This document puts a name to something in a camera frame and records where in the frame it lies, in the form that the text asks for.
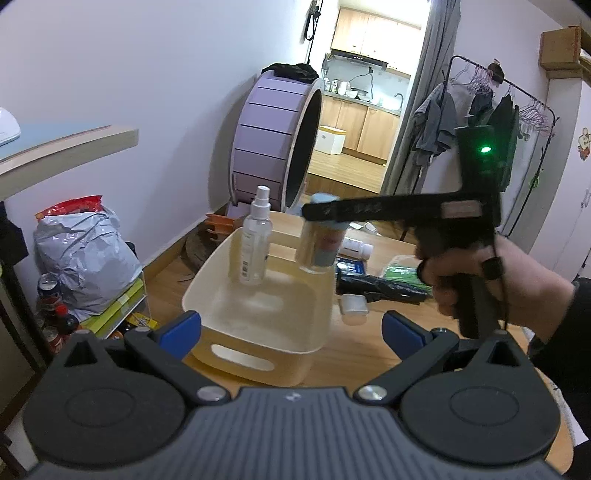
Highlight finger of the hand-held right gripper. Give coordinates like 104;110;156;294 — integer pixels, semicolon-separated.
301;194;409;228

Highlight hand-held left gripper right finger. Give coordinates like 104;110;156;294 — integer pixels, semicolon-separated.
353;310;539;409

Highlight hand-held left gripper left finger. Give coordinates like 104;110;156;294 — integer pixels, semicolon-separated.
48;311;232;408

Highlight white pill bottle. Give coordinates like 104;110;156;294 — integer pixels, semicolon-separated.
339;237;374;259

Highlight small white case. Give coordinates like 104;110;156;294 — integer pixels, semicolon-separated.
340;294;370;317

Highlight green packet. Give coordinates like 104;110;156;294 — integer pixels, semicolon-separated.
381;263;428;290

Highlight clear jar with blue lid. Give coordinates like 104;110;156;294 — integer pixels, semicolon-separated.
295;193;345;274

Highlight cream plastic container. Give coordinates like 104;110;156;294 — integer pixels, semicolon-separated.
181;211;335;387

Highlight person's right forearm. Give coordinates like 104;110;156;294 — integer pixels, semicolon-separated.
525;277;591;446

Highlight person's right hand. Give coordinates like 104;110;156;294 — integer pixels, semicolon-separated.
414;236;576;344

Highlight yellow snack packet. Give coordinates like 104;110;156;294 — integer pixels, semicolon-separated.
127;311;158;331

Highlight black coat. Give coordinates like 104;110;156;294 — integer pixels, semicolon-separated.
485;95;522;190

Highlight grey hooded garment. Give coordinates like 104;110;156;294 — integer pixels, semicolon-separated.
413;83;459;168

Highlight dark short garment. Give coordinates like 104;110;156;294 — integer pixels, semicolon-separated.
468;90;495;117

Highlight stack of yellow-green boxes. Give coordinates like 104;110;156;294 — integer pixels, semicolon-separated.
83;277;147;340

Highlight bunch of pink hangers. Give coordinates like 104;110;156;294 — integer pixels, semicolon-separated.
450;62;552;139

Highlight white box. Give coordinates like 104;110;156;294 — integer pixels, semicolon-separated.
316;126;347;156

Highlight round brown scratch mat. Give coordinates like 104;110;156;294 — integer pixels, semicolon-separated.
186;231;232;269

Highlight wooden kitchen base cabinets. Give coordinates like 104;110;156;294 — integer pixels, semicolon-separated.
318;95;402;164

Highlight black clothes rack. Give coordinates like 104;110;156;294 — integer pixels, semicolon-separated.
413;55;556;241

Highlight white wardrobe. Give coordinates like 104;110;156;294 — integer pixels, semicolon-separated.
531;46;591;278

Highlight grey curtain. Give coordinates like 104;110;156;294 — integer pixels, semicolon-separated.
381;0;462;195

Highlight clear spray bottle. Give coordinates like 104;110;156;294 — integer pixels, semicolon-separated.
239;185;273;286

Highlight orange wooden stand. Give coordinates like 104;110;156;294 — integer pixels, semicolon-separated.
205;213;245;241

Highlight grey plastic bag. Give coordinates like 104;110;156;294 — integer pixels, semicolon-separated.
33;205;144;320

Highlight purple cat exercise wheel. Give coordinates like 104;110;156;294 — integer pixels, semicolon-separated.
228;69;324;217

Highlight large cardboard box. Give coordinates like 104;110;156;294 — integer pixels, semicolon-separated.
539;25;583;73

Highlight range hood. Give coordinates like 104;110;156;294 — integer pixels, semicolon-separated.
330;51;389;71

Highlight black cloth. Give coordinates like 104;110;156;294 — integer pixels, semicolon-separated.
262;63;320;82

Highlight red snack bag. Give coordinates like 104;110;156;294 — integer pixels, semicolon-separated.
36;195;105;220

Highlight wooden desk with blue top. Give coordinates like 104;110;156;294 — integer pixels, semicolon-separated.
0;122;139;202

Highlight white device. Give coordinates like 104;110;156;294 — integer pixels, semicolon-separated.
0;107;22;147

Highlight wooden kitchen wall cabinets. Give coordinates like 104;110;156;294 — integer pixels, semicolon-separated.
331;7;423;73

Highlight black hanging cable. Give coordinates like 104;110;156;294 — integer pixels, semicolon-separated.
305;0;325;40

